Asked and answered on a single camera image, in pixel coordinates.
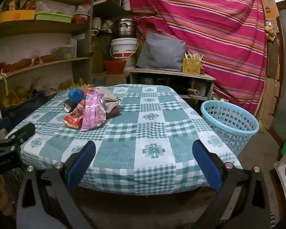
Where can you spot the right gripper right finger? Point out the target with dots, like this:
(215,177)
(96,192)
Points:
(242,199)

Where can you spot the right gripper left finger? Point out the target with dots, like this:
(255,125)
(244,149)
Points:
(45,199)

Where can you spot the red snack wrapper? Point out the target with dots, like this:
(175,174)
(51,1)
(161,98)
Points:
(75,113)

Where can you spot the pink foil wrapper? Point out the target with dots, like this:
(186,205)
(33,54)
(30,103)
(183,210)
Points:
(94,114)

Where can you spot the brown paper bag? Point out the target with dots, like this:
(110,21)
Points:
(111,101)

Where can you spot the light blue laundry basket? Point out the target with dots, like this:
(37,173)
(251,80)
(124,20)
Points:
(233,124)

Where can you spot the yellow egg carton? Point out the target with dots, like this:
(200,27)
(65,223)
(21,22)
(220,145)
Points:
(73,85)

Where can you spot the yellow box on shelf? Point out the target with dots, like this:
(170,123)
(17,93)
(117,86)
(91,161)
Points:
(15,15)

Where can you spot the green checkered tablecloth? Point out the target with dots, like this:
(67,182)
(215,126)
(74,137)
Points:
(145,150)

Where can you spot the green plastic tray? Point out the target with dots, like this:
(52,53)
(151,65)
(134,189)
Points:
(48,16)

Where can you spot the low grey side shelf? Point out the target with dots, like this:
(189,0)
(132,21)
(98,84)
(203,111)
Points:
(178,81)

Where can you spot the red plastic basin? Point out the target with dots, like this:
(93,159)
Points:
(114,66)

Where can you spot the white plastic bucket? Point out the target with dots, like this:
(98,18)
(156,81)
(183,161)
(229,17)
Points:
(123,47)

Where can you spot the yellow utensil caddy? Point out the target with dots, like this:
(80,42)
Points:
(192,64)

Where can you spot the steel cooking pot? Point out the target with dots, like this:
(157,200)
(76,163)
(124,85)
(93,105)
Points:
(124,28)

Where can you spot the grey cushion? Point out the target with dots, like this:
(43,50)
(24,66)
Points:
(162,53)

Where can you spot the striped magenta curtain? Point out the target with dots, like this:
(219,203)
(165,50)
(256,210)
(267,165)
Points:
(228,34)

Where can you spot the cardboard box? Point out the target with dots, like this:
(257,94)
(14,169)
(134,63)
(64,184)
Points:
(271,11)

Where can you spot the wooden wall shelving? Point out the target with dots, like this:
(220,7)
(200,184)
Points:
(39,57)

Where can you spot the wooden handled pan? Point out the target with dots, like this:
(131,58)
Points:
(193,92)

